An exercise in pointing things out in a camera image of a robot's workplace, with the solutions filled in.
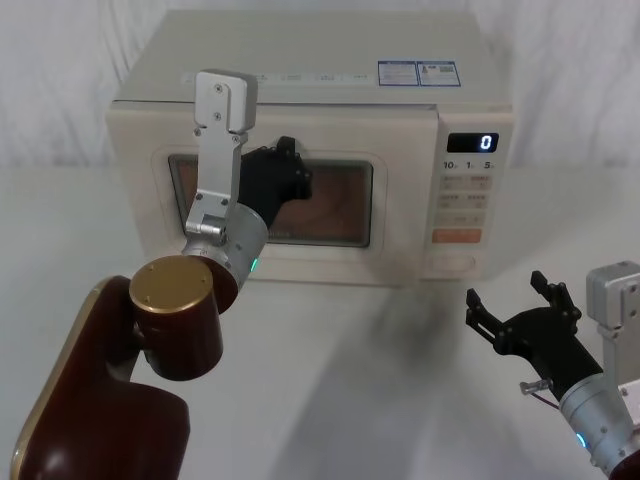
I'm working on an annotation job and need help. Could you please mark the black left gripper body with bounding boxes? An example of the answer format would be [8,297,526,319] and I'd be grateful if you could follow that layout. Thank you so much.
[234,147,310,227]

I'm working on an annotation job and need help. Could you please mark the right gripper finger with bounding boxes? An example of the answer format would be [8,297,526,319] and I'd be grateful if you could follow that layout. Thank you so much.
[529,270,582,321]
[464,288,506,347]

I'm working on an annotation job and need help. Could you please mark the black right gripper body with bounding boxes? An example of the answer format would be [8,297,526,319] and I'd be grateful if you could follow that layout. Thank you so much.
[492,304,604,396]

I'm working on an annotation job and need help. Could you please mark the cream oven door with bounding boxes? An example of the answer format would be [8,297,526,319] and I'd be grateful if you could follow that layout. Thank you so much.
[105,99,442,290]

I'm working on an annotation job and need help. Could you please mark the cream microwave oven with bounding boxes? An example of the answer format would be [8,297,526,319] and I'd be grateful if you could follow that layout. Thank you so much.
[105,10,516,290]

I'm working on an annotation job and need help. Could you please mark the oven control panel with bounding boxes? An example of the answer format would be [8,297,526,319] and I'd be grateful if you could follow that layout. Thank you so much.
[428,110,515,281]

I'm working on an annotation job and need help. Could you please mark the white table cloth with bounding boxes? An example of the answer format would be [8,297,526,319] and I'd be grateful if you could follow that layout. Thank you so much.
[0,167,640,480]

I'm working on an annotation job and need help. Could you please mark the white wrinkled curtain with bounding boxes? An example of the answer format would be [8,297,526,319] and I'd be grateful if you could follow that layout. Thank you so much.
[0,0,640,172]

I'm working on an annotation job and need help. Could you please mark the thin cable with silver plug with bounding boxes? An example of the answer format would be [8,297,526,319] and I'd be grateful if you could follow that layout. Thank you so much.
[519,378,562,410]

